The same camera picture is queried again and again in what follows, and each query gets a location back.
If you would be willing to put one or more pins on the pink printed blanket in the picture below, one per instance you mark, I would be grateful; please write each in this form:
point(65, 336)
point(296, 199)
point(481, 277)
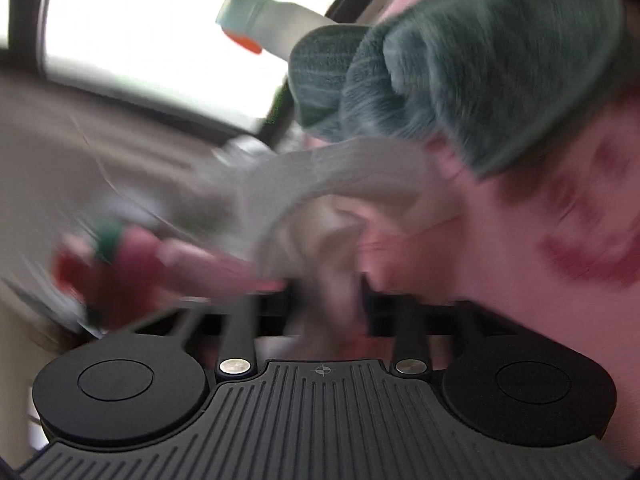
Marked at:
point(550, 270)

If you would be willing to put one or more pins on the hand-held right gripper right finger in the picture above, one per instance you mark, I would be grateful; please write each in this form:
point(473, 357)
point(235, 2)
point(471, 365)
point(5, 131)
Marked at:
point(411, 335)

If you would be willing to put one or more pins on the light blue bottle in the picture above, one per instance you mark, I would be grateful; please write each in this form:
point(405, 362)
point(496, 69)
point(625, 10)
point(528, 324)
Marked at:
point(280, 15)

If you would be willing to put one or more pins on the teal towel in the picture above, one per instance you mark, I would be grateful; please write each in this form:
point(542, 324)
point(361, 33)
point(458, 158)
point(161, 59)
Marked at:
point(475, 70)

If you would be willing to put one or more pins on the window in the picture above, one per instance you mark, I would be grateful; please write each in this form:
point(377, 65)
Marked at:
point(140, 25)

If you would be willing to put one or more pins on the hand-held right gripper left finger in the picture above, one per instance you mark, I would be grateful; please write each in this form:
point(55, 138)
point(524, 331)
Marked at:
point(240, 332)

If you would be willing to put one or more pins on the grey cleaning cloth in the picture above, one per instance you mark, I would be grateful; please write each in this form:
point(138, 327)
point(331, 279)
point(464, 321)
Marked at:
point(320, 180)

